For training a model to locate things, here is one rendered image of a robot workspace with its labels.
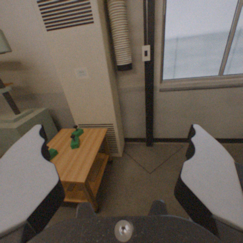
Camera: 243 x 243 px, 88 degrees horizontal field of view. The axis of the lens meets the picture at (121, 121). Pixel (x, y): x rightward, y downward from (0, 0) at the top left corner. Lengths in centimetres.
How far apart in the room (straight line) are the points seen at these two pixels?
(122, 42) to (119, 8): 22
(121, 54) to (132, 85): 39
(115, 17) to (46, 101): 138
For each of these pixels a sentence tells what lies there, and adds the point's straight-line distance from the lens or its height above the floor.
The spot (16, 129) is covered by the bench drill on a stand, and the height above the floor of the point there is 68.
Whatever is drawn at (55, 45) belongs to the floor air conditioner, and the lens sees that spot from 142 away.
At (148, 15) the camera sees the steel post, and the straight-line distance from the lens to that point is 142.
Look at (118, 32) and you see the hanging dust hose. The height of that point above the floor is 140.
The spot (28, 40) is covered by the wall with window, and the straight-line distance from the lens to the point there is 196.
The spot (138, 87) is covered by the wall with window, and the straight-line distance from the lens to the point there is 156.
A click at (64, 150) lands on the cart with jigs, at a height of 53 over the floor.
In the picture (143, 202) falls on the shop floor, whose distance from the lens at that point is 145.
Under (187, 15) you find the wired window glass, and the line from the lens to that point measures 162.
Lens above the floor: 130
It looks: 31 degrees down
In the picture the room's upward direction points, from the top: 8 degrees counter-clockwise
